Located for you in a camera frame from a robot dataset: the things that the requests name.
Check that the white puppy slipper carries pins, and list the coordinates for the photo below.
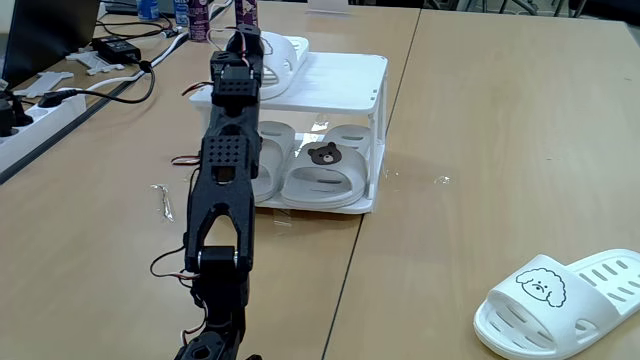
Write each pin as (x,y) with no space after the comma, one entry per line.
(285,55)
(590,315)

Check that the grey bear slipper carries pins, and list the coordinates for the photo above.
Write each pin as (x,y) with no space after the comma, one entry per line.
(345,170)
(275,150)

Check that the white two-tier shoe rack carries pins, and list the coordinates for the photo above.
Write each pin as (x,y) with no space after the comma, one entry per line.
(340,85)

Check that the purple drink can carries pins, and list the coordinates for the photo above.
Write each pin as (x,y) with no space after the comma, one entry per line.
(246,12)
(199,22)

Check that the blue drink can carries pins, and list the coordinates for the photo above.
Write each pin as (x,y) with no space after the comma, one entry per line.
(147,9)
(180,12)

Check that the black power adapter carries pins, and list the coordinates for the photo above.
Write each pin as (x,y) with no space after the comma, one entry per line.
(116,50)

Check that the white flat plastic part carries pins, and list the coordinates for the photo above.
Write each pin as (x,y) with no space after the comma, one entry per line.
(92,61)
(42,82)

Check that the black laptop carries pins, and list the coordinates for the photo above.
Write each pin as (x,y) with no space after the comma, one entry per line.
(50,35)

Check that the white power strip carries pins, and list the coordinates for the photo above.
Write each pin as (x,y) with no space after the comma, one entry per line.
(40,130)

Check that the black plug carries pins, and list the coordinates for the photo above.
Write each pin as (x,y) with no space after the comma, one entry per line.
(10,117)

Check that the metal chair base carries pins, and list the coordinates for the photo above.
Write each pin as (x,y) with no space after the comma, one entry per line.
(527,6)

